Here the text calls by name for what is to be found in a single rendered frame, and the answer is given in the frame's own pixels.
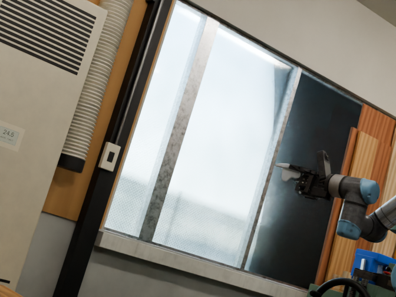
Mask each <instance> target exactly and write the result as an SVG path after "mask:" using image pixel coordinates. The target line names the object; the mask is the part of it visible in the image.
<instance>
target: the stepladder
mask: <svg viewBox="0 0 396 297"><path fill-rule="evenodd" d="M389 263H393V264H396V259H393V258H391V257H388V256H385V255H383V254H380V253H377V252H372V251H368V250H363V249H356V252H355V260H354V264H353V267H352V270H351V276H353V273H354V269H355V268H358V269H361V270H367V271H369V272H374V273H381V274H384V273H383V271H386V267H388V265H389Z"/></svg>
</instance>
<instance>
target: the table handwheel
mask: <svg viewBox="0 0 396 297"><path fill-rule="evenodd" d="M339 285H345V287H344V292H343V296H342V297H347V294H348V289H349V287H352V288H354V289H355V290H356V291H357V292H358V293H359V294H360V295H361V296H362V297H371V296H370V294H369V293H368V291H367V290H366V289H365V288H364V287H363V286H362V285H361V284H360V283H358V282H357V281H355V280H352V279H349V278H335V279H331V280H329V281H327V282H325V283H324V284H322V285H321V286H320V287H319V288H318V289H317V290H316V291H317V292H319V293H321V294H322V295H323V294H324V293H325V292H326V291H327V290H328V289H330V288H332V287H334V286H339Z"/></svg>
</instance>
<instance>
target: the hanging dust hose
mask: <svg viewBox="0 0 396 297"><path fill-rule="evenodd" d="M133 3H134V0H101V1H100V4H98V6H99V7H101V8H103V9H105V10H107V11H108V14H107V17H106V19H105V23H104V26H103V29H102V31H101V35H100V38H99V40H98V44H97V47H96V49H95V53H94V56H93V59H92V62H91V65H90V68H89V70H88V74H87V77H86V79H85V83H84V86H83V88H82V92H81V95H80V98H79V100H78V104H77V107H76V109H75V113H74V116H73V118H72V122H71V125H70V128H69V130H68V134H67V137H66V139H65V143H64V146H63V148H62V152H61V155H60V158H59V161H58V164H57V167H60V168H63V169H66V170H69V171H73V172H76V173H82V172H83V168H84V165H85V161H86V159H85V158H86V157H87V156H86V154H88V152H87V151H88V150H89V149H88V147H90V145H89V144H90V143H91V142H90V141H89V140H92V138H91V137H92V136H93V135H92V134H91V133H94V132H93V130H94V129H95V128H94V126H96V125H95V123H97V122H96V119H98V118H97V116H99V115H98V113H99V112H100V111H99V109H101V108H100V106H101V103H102V102H103V101H102V99H103V98H104V97H103V96H104V95H105V94H104V92H106V91H105V89H106V88H107V87H106V85H108V84H107V82H108V79H109V78H110V77H109V76H110V75H111V74H110V72H112V70H111V69H112V68H113V67H112V66H113V65H114V64H113V62H115V60H114V59H116V57H115V56H116V55H117V53H116V52H118V49H119V47H118V46H119V45H120V42H121V39H122V36H123V32H124V29H125V26H126V23H127V20H128V17H129V13H130V11H131V7H132V6H133Z"/></svg>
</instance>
